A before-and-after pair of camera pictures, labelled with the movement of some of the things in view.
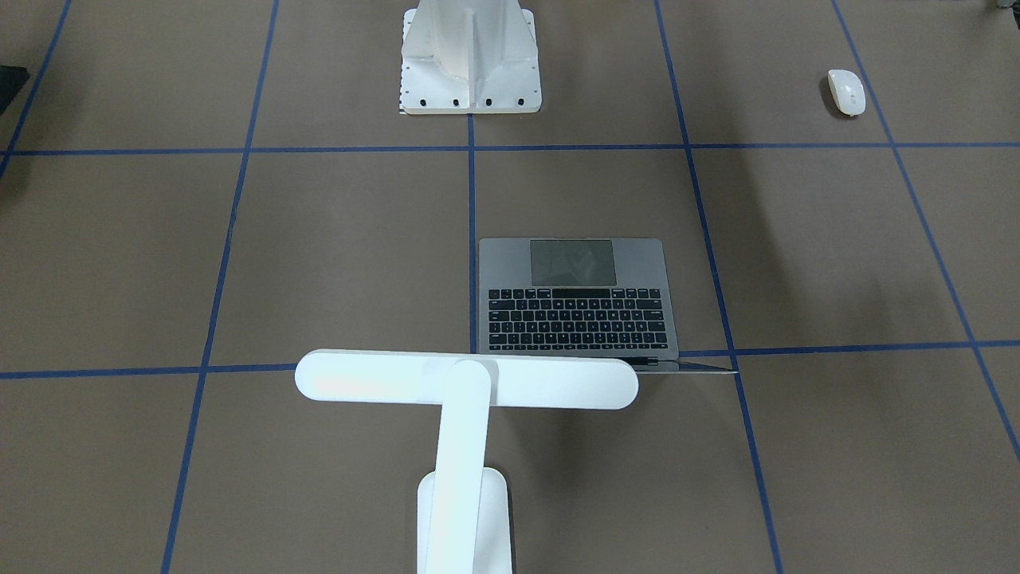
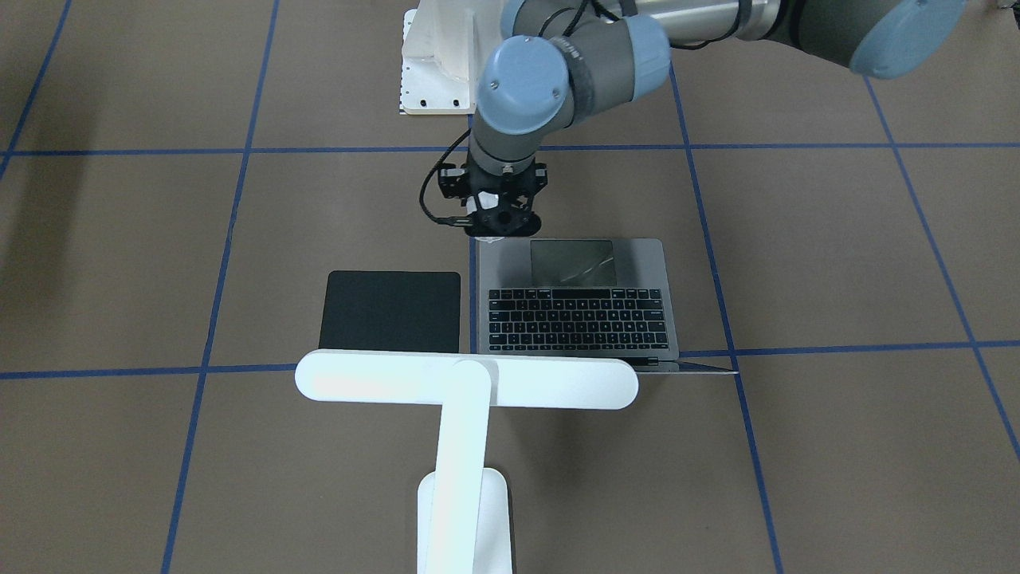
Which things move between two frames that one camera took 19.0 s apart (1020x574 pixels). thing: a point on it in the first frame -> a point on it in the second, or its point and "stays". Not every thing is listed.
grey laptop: [598, 297] stays
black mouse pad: [12, 78] -> [419, 311]
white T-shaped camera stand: [464, 516] stays
